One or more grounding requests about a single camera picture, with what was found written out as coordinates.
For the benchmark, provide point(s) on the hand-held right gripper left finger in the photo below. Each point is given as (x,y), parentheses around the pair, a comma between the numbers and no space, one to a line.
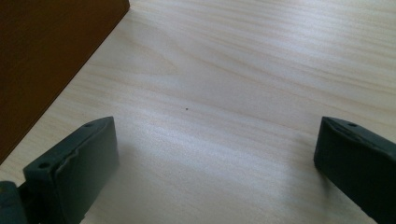
(77,174)

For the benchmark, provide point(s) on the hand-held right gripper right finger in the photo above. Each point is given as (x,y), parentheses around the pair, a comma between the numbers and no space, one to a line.
(355,161)

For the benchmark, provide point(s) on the brown wooden board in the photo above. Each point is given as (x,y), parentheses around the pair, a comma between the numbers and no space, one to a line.
(43,56)

